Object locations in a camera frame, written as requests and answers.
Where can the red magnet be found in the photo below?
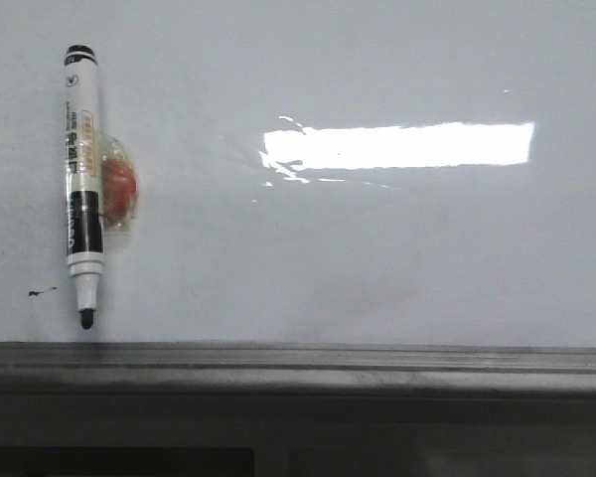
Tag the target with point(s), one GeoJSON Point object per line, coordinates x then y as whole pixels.
{"type": "Point", "coordinates": [119, 185]}

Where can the white black whiteboard marker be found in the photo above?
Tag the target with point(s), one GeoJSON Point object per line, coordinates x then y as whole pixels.
{"type": "Point", "coordinates": [84, 183]}

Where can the white whiteboard with metal frame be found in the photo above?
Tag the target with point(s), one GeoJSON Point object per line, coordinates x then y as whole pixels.
{"type": "Point", "coordinates": [357, 197]}

